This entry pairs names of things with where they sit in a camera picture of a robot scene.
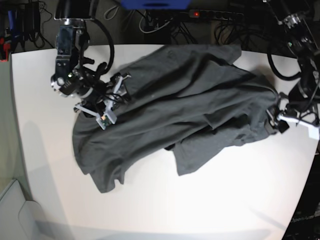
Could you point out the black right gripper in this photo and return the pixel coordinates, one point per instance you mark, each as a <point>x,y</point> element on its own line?
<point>100,100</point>

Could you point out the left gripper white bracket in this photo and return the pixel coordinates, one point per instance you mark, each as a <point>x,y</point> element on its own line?
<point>285,112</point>

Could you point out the black power strip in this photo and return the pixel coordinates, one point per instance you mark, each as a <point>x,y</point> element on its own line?
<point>215,15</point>

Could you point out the dark grey t-shirt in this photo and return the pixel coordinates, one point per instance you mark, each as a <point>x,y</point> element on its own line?
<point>188,99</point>

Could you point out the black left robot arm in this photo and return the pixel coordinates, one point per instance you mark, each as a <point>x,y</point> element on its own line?
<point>300,106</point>

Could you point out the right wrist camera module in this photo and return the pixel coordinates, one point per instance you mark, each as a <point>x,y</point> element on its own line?
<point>106,120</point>

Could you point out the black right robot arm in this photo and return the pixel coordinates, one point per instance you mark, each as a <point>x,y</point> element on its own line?
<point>71,78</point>

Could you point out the red black clamp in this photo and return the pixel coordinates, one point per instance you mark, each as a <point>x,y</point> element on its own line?
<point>5,48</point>

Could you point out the blue plastic box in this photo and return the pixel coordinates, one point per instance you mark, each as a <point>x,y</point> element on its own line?
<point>155,4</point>

